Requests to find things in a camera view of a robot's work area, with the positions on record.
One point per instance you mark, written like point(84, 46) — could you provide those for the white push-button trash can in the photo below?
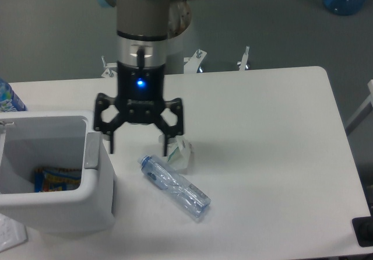
point(55, 139)

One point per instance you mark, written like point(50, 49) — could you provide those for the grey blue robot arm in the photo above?
point(142, 31)

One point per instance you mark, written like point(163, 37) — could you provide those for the blue labelled drink bottle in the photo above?
point(10, 101)

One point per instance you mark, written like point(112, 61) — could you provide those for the clear blue plastic bottle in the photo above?
point(180, 190)

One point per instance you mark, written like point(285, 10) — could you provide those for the black table corner clamp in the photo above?
point(363, 230)

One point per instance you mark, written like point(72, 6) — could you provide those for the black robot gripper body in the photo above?
point(139, 97)

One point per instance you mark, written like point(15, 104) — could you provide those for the crumpled white paper wrapper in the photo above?
point(179, 154)

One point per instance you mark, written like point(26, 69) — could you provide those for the colourful snack wrapper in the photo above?
point(48, 179)

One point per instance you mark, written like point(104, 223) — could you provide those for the white side frame bar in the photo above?
point(361, 113)

